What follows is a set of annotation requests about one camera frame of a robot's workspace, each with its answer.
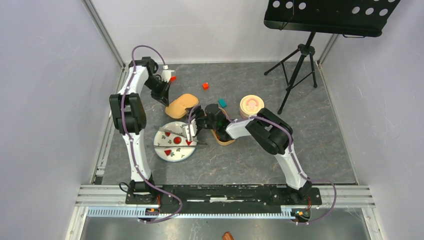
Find pink round bowl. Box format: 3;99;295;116
239;109;251;119

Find teal block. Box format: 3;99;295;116
218;98;227;108

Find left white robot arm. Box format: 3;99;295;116
109;56;170;204

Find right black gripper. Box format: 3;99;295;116
185;105;218;138

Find brown object at bottom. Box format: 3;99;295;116
222;231;234;240

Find tan oblong lunch box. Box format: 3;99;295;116
211;107;235;146

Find tan oblong box lid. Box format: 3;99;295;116
165;93;199;119

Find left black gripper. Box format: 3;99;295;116
144;76;172;107

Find cream round lid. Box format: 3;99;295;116
239;94;265;116

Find white patterned plate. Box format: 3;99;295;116
152;121;198;163

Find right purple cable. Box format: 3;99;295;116
187;105;338;227

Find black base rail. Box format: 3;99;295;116
125;182;323;216

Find black music stand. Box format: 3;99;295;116
263;0;399;114

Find small red cube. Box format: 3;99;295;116
202;82;210;91

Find metal serving tongs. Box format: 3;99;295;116
153;125;208;146

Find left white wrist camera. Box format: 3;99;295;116
161;64;175;83

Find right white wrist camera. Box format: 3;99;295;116
181;120;197;142

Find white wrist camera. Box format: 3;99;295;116
181;120;197;142
161;64;175;83

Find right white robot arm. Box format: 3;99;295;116
186;104;312;204

